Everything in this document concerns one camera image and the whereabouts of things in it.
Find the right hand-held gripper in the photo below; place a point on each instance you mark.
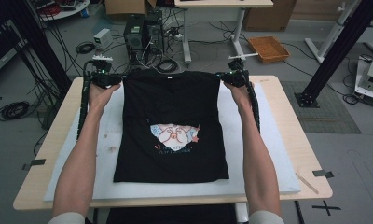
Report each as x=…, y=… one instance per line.
x=236, y=77

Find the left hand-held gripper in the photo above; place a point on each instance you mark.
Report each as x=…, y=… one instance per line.
x=105, y=79

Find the black T-shirt with cartoon print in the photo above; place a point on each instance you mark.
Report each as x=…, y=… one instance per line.
x=169, y=99

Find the person's left hand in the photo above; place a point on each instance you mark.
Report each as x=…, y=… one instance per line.
x=97, y=96

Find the person's right hand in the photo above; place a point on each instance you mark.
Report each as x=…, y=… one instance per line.
x=242, y=96

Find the white power supply box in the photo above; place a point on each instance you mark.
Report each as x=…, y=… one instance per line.
x=102, y=39

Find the orange woven tray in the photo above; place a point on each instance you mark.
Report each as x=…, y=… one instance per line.
x=268, y=49

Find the black computer tower green label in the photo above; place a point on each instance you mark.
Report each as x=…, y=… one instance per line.
x=133, y=37

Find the large closed cardboard box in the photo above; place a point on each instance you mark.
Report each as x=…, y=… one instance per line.
x=268, y=18

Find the white power strip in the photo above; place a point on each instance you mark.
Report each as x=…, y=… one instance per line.
x=178, y=36

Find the round white table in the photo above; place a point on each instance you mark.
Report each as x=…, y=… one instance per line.
x=72, y=11

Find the open cardboard box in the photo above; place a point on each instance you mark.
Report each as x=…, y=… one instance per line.
x=125, y=6

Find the white-legged wooden desk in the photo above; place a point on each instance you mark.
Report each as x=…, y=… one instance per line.
x=222, y=3

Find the light wooden table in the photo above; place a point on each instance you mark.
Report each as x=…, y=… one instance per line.
x=299, y=155

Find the grey floor mat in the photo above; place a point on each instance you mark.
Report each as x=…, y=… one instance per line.
x=330, y=118

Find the white metal stand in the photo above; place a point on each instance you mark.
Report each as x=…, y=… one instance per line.
x=330, y=34

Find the black tape piece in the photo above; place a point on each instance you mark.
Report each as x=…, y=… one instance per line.
x=321, y=173
x=38, y=162

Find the black metal shelf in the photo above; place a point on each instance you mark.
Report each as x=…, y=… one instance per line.
x=1, y=46

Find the white foam mat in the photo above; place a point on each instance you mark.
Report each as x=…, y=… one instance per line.
x=144, y=191

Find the thin wooden stick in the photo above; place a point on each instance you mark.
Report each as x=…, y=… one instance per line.
x=307, y=184

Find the white machine on floor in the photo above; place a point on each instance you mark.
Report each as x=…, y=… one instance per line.
x=372, y=77

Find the person's white right sleeve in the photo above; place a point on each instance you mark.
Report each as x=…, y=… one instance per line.
x=265, y=218

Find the person's white sleeve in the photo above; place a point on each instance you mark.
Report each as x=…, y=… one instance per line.
x=68, y=219
x=265, y=218

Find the person's white left sleeve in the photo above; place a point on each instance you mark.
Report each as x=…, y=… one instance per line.
x=68, y=219

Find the black strip on floor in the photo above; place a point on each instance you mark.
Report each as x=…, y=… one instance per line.
x=299, y=213

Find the black tape cross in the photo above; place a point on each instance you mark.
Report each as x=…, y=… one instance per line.
x=326, y=207

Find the black aluminium post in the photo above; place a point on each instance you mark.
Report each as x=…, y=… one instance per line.
x=340, y=46
x=41, y=46

